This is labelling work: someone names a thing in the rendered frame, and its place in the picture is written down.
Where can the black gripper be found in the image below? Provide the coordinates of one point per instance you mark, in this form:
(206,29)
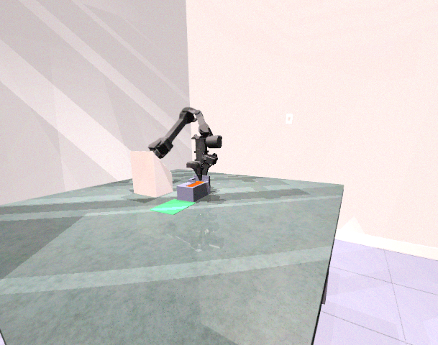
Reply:
(198,167)

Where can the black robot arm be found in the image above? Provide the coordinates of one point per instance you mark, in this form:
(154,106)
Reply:
(163,145)

